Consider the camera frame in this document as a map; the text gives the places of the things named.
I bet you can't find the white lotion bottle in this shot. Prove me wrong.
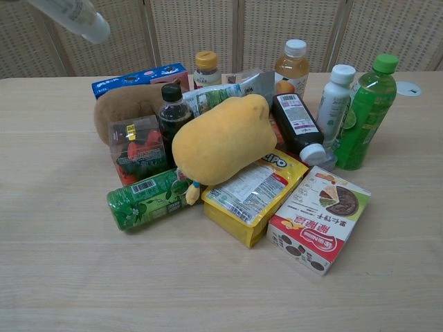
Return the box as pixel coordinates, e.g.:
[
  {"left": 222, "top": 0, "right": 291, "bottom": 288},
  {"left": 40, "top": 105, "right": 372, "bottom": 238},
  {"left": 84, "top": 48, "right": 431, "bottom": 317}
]
[{"left": 28, "top": 0, "right": 111, "bottom": 45}]

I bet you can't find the dark drink bottle black cap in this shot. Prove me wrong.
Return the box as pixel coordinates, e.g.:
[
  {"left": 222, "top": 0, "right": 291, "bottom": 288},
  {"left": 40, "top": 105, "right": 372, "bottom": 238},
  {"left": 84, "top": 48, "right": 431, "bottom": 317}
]
[{"left": 158, "top": 83, "right": 195, "bottom": 168}]

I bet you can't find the green tea bottle lying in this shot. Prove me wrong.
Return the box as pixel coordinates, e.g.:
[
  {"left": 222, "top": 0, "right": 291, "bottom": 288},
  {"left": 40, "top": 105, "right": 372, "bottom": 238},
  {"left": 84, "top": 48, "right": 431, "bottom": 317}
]
[{"left": 106, "top": 167, "right": 203, "bottom": 232}]

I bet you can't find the clear box of red items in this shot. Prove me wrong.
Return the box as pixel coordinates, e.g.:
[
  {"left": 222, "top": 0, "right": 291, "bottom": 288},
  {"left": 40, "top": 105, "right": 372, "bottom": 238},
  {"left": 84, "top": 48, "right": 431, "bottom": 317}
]
[{"left": 108, "top": 114, "right": 170, "bottom": 187}]

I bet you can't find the dark juice bottle white cap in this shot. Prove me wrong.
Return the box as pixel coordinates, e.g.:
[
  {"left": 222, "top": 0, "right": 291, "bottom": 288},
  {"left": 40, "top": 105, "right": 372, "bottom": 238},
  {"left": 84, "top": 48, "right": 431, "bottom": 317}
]
[{"left": 271, "top": 92, "right": 338, "bottom": 171}]

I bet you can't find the tea bottle yellow cap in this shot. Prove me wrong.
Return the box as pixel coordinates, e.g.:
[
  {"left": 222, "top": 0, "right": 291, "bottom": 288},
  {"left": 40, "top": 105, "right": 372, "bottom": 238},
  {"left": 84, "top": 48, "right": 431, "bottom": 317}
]
[{"left": 192, "top": 50, "right": 222, "bottom": 91}]

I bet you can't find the orange juice bottle white cap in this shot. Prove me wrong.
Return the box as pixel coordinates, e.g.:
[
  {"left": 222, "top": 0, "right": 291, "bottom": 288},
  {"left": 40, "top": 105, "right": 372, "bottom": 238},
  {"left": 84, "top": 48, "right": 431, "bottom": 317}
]
[{"left": 273, "top": 39, "right": 310, "bottom": 100}]

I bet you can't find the white yogurt bottle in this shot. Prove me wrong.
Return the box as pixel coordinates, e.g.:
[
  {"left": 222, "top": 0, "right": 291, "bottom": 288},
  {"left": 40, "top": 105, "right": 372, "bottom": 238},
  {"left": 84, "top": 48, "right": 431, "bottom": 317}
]
[{"left": 316, "top": 64, "right": 357, "bottom": 147}]

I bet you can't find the green bottle green cap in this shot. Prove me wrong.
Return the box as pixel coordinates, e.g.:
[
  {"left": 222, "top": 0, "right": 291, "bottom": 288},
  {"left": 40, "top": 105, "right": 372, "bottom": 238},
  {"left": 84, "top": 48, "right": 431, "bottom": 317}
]
[{"left": 333, "top": 53, "right": 399, "bottom": 171}]

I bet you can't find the yellow mango plush toy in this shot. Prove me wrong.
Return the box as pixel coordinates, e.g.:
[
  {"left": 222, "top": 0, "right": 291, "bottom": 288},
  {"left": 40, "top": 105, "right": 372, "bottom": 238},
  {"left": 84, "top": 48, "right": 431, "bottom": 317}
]
[{"left": 171, "top": 93, "right": 278, "bottom": 205}]

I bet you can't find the yellow snack bag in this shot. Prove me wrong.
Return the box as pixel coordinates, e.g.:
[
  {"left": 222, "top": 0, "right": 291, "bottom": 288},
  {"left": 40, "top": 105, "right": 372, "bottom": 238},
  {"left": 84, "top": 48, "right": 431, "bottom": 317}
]
[{"left": 201, "top": 149, "right": 309, "bottom": 249}]

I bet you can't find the silver green snack bag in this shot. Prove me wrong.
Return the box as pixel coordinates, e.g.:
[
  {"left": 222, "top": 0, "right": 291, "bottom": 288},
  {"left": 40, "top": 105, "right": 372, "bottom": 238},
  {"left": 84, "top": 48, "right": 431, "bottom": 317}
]
[{"left": 182, "top": 68, "right": 276, "bottom": 118}]

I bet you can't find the small clear brown box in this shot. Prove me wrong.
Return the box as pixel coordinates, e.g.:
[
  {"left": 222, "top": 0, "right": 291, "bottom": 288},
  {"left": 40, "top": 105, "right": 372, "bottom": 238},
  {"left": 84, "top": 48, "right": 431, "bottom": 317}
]
[{"left": 225, "top": 72, "right": 248, "bottom": 86}]

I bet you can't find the red and white biscuit box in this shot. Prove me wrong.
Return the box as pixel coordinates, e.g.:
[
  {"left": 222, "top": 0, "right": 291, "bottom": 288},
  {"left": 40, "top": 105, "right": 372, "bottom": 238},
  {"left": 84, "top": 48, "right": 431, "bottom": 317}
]
[{"left": 266, "top": 165, "right": 372, "bottom": 277}]

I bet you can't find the brown plush toy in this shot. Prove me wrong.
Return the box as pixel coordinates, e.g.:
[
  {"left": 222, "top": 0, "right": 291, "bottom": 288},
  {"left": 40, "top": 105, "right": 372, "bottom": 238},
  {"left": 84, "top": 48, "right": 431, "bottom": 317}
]
[{"left": 93, "top": 84, "right": 163, "bottom": 146}]

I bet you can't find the blue cookie box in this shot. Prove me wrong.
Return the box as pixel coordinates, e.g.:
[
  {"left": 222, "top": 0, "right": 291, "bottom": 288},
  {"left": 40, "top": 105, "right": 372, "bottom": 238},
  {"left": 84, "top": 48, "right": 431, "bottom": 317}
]
[{"left": 91, "top": 62, "right": 190, "bottom": 100}]

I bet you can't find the woven folding screen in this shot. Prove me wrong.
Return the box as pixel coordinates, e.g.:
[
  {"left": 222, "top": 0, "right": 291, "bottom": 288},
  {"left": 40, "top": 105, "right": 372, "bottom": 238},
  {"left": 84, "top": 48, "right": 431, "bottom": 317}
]
[{"left": 0, "top": 0, "right": 443, "bottom": 80}]

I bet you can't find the white round table grommet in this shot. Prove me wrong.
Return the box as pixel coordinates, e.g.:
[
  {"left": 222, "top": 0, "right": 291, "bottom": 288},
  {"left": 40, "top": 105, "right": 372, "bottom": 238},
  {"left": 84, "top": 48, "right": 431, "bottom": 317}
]
[{"left": 395, "top": 81, "right": 424, "bottom": 98}]

